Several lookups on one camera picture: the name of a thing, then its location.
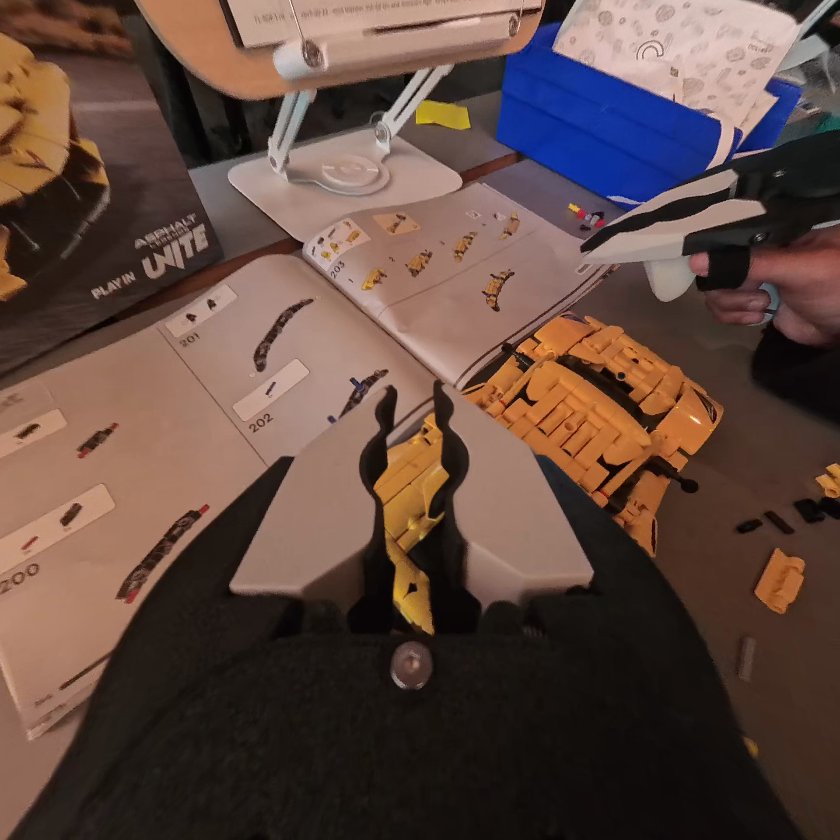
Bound yellow and black loose bricks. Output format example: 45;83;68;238
734;461;840;681

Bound grey desk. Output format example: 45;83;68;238
0;85;840;840

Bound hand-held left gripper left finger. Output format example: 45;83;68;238
228;385;399;601

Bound yellow brick toy car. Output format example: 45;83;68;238
373;312;725;635

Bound person's right forearm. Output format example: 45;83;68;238
750;320;840;422

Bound white folding stand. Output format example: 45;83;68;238
226;61;465;242

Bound open instruction booklet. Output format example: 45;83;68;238
0;181;619;740

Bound dark toy car box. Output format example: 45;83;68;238
0;12;225;379

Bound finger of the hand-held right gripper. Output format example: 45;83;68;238
583;166;744;250
579;201;769;267

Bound blue plastic bin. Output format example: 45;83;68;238
494;21;804;211

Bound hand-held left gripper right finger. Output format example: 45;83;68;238
433;381;596;609

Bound patterned white paper bag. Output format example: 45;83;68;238
551;0;803;169

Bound person's right hand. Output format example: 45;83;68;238
689;225;840;345

